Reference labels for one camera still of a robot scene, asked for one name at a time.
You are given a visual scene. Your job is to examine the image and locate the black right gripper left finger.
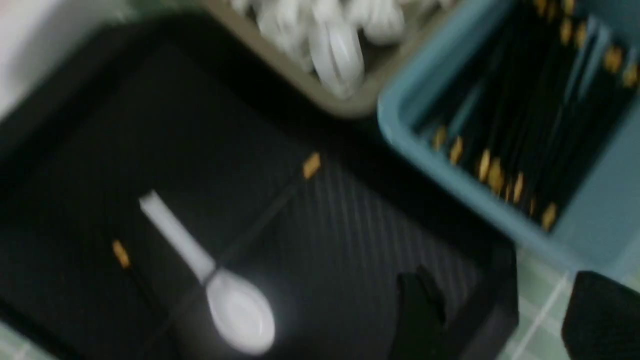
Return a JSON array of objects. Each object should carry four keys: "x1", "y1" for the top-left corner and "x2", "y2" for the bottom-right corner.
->
[{"x1": 389, "y1": 265, "x2": 447, "y2": 360}]

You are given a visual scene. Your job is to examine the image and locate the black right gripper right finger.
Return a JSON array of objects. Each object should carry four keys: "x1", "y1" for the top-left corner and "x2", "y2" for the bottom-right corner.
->
[{"x1": 561, "y1": 271, "x2": 640, "y2": 360}]

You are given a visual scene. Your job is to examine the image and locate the white ceramic soup spoon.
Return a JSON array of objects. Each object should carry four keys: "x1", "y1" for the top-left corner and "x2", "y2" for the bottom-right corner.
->
[{"x1": 139, "y1": 190, "x2": 276, "y2": 356}]

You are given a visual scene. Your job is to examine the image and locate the black chopstick gold band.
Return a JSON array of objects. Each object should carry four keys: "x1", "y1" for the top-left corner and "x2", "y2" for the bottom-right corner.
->
[{"x1": 110, "y1": 237, "x2": 229, "y2": 360}]

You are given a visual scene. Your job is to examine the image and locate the blue plastic bin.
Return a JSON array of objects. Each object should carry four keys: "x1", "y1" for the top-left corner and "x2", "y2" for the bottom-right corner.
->
[{"x1": 377, "y1": 0, "x2": 640, "y2": 281}]

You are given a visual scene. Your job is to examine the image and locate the pile of black chopsticks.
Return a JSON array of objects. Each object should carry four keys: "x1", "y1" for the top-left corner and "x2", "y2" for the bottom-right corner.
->
[{"x1": 411, "y1": 0, "x2": 639, "y2": 231}]

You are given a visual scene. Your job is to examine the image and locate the olive brown plastic bin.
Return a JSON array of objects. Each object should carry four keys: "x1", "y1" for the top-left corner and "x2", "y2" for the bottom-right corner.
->
[{"x1": 201, "y1": 0, "x2": 464, "y2": 119}]

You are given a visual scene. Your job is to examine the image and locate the black serving tray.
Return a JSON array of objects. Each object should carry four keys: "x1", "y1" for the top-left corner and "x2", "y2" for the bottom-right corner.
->
[{"x1": 1, "y1": 11, "x2": 519, "y2": 360}]

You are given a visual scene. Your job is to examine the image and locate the pile of white spoons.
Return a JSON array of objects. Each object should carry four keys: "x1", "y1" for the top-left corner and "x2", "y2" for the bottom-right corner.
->
[{"x1": 227, "y1": 0, "x2": 454, "y2": 99}]

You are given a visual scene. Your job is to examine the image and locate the large translucent white tub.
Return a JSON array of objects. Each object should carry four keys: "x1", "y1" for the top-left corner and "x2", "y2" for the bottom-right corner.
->
[{"x1": 0, "y1": 0, "x2": 133, "y2": 117}]

